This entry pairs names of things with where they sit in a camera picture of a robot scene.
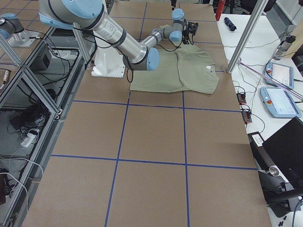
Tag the black laptop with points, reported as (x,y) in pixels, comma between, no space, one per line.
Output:
(285,148)

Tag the far teach pendant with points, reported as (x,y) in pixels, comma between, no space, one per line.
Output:
(279,73)

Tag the white power strip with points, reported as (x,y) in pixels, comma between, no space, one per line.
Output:
(28,139)

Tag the teach pendant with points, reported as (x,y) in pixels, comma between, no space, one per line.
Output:
(279,103)
(279,73)

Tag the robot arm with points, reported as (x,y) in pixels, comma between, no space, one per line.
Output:
(91,15)

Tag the brown paper table cover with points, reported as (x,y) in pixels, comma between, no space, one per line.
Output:
(134,159)

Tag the dark folded cloth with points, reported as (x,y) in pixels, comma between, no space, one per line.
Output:
(231,26)

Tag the near teach pendant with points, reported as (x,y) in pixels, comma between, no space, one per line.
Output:
(279,103)

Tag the olive green t-shirt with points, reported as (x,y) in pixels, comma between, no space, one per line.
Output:
(180,70)

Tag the aluminium frame post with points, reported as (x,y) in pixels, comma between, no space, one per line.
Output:
(259,8)

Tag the red fire extinguisher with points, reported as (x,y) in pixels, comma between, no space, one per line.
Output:
(219,10)

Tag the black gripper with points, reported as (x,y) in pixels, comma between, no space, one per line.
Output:
(186,34)

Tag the black water bottle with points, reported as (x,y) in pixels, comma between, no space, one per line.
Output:
(284,46)

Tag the orange black connector module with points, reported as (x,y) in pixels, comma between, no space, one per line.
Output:
(241,98)

